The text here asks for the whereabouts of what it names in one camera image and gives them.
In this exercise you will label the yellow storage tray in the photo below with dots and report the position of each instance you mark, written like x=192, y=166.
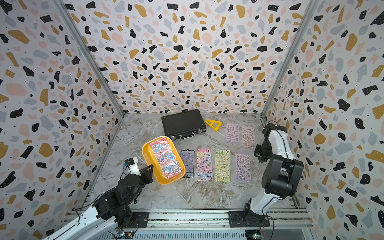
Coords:
x=150, y=159

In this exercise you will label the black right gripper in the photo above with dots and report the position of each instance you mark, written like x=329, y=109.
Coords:
x=257, y=154

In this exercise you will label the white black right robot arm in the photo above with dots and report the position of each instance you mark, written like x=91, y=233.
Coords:
x=280, y=178

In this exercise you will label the yellow triangle ruler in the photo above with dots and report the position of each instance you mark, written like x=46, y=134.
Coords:
x=215, y=125

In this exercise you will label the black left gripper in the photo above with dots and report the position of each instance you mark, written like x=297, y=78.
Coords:
x=147, y=176

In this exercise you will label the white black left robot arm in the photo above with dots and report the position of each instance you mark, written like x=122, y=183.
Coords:
x=111, y=213

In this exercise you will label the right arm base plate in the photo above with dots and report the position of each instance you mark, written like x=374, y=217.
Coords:
x=240, y=219

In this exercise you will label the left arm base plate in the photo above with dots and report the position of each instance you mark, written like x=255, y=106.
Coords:
x=137, y=220

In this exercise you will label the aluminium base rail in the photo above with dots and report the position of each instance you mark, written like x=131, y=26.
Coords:
x=218, y=224

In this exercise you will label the black briefcase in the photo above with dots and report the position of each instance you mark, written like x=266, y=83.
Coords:
x=183, y=125

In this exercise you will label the pink cat sticker sheet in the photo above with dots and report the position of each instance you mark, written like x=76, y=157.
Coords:
x=204, y=165

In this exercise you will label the green animal sticker sheet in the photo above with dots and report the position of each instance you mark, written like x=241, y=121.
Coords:
x=222, y=166

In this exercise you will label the purple pink sticker sheet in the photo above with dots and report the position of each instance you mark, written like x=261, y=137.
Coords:
x=242, y=167

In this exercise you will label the blue pink sticker sheet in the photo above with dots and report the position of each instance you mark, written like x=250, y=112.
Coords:
x=166, y=158

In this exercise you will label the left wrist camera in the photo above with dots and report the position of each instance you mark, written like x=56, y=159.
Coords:
x=131, y=166

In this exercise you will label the holographic sticker sheet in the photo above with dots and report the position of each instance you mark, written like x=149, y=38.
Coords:
x=188, y=158

